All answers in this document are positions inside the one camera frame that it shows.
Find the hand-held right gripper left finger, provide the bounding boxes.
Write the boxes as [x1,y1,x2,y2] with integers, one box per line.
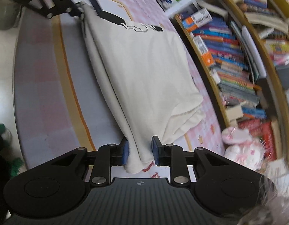
[52,137,130,187]

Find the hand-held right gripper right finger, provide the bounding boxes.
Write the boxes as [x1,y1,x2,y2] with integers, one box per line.
[151,135,230,187]

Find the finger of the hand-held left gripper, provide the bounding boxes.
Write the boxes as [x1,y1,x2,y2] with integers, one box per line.
[27,0,85,20]
[82,0,123,26]

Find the cream t-shirt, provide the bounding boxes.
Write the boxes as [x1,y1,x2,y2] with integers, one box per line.
[81,3,206,174]

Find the pink checked cartoon desk mat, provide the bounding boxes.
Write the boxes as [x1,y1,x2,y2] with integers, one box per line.
[13,0,227,183]

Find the white plush bunny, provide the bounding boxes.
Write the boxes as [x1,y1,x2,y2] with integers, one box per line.
[221,126,267,170]

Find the small white box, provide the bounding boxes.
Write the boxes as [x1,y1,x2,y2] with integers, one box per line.
[210,67,222,83]

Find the green fuzzy object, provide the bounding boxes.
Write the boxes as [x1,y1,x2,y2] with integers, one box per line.
[0,123,25,177]

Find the red box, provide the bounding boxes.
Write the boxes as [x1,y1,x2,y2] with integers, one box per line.
[238,119,277,160]

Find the leaning grey white book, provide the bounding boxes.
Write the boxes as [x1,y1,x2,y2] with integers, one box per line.
[196,0,229,15]

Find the wooden bookshelf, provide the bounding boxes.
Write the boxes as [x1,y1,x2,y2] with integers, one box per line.
[168,0,289,164]

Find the stack of white papers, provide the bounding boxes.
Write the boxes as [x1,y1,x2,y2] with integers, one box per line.
[245,12,289,34]

